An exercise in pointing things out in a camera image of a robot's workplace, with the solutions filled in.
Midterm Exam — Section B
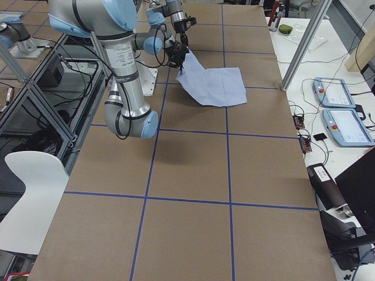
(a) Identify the green pouch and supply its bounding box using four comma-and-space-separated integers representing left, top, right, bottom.
278, 24, 293, 35

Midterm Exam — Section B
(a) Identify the upper blue teach pendant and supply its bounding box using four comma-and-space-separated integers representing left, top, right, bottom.
312, 77, 356, 109

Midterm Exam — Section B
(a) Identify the aluminium frame post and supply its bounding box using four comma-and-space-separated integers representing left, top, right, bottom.
280, 0, 332, 92

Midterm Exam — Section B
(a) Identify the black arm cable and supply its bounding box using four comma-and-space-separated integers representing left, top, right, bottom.
114, 23, 171, 140

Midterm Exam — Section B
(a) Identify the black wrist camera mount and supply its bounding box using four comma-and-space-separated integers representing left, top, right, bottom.
185, 16, 196, 29

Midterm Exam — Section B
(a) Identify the upper black usb hub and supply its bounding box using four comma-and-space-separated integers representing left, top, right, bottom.
292, 115, 305, 130

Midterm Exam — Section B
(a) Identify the blue teach pendant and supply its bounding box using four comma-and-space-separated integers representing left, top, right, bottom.
312, 77, 356, 109
322, 108, 374, 148

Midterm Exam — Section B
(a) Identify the black labelled box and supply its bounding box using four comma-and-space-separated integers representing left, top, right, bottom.
306, 163, 346, 210

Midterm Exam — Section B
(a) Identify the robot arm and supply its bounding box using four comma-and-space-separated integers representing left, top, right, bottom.
48, 1, 189, 138
146, 1, 191, 48

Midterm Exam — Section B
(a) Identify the light blue striped shirt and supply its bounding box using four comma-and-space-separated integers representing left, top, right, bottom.
176, 52, 247, 107

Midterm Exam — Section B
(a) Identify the black usb hub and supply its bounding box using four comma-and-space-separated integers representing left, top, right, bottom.
292, 115, 305, 130
298, 135, 312, 154

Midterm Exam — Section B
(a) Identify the lower blue teach pendant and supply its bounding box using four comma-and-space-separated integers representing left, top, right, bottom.
322, 108, 374, 148

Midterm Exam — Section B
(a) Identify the lower black usb hub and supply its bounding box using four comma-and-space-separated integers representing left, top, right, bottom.
298, 135, 312, 154

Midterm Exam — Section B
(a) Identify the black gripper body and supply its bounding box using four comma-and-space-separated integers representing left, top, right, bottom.
166, 42, 188, 66
173, 19, 188, 34

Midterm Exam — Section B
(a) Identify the small black phone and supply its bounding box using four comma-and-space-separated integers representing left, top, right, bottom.
313, 133, 327, 141

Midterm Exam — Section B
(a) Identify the white chair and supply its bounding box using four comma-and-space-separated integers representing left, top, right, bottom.
1, 151, 69, 255

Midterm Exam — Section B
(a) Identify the black monitor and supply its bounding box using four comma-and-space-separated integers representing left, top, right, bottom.
335, 149, 374, 233

